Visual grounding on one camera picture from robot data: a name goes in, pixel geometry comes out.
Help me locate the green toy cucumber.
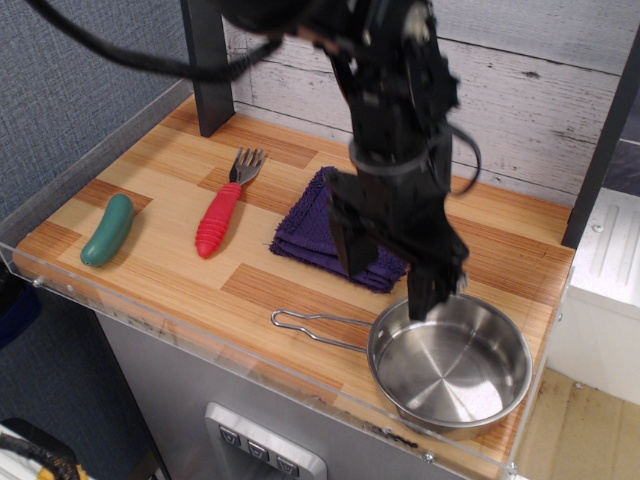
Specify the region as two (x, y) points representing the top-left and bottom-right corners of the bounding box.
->
(80, 194), (135, 267)

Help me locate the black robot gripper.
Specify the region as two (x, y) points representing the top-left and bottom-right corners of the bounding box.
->
(325, 134), (469, 321)

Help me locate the silver toy fridge cabinet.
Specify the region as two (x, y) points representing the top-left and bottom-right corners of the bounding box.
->
(99, 315), (514, 479)

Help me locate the dark grey right post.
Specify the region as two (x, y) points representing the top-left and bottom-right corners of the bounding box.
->
(562, 29), (639, 249)

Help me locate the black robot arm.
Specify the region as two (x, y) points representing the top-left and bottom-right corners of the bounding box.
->
(219, 1), (469, 321)

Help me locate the dark grey left post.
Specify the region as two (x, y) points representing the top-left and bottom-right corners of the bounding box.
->
(180, 0), (235, 137)

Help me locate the stainless steel saucepan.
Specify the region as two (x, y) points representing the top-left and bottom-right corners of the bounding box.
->
(270, 291), (535, 442)

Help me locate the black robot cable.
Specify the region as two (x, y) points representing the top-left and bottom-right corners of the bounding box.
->
(27, 0), (281, 81)

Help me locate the clear acrylic guard rail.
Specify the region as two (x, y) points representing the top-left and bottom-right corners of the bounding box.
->
(0, 74), (576, 480)

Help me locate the silver water dispenser panel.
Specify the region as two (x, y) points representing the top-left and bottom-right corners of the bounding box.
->
(205, 402), (328, 479)

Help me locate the folded violet cloth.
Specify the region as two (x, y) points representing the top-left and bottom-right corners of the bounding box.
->
(269, 166), (407, 293)

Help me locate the red handled toy fork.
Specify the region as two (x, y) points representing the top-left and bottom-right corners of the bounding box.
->
(195, 148), (265, 259)

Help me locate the yellow object at corner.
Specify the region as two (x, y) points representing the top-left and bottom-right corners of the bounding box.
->
(36, 465), (90, 480)

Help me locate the dark grey post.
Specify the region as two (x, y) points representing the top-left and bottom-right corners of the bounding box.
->
(562, 29), (639, 249)
(180, 0), (235, 137)

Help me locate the white cabinet on right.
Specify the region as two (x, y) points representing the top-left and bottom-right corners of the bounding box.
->
(546, 188), (639, 404)

